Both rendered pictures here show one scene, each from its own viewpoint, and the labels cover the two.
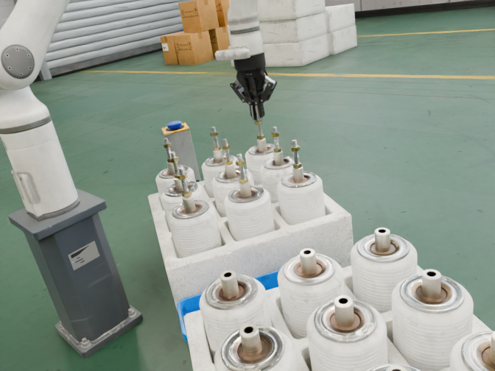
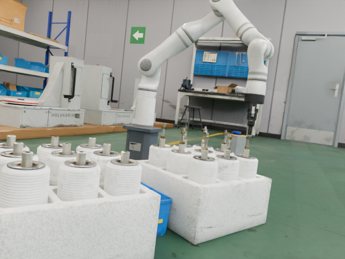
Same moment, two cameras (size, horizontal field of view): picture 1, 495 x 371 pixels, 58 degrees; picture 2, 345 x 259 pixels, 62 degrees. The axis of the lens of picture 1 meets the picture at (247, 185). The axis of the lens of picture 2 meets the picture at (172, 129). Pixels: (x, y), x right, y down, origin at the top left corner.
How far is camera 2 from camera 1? 0.99 m
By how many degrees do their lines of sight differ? 64
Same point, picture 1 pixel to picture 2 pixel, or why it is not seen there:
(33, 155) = (138, 99)
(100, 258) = (139, 152)
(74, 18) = not seen: outside the picture
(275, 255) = (164, 185)
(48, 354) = not seen: hidden behind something
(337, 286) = (96, 160)
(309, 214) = (190, 177)
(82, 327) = not seen: hidden behind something
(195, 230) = (151, 151)
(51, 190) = (138, 115)
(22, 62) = (146, 65)
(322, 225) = (186, 183)
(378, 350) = (51, 163)
